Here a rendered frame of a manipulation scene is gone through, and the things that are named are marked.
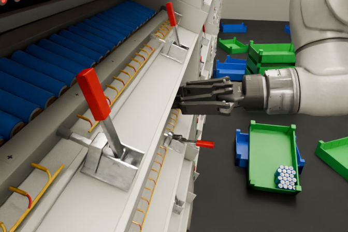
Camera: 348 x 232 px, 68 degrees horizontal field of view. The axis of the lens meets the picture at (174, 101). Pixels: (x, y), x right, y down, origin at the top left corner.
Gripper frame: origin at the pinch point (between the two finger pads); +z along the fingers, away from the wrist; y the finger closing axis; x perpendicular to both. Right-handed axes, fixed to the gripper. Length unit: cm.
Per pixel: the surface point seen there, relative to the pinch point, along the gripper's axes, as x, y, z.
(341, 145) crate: 74, -72, -69
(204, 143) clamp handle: 6.7, 7.6, -8.4
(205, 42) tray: 7, -62, -4
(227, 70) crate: 56, -145, -11
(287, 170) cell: 59, -39, -35
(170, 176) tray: 8.0, 15.3, -2.6
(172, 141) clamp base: 5.5, 8.1, -2.0
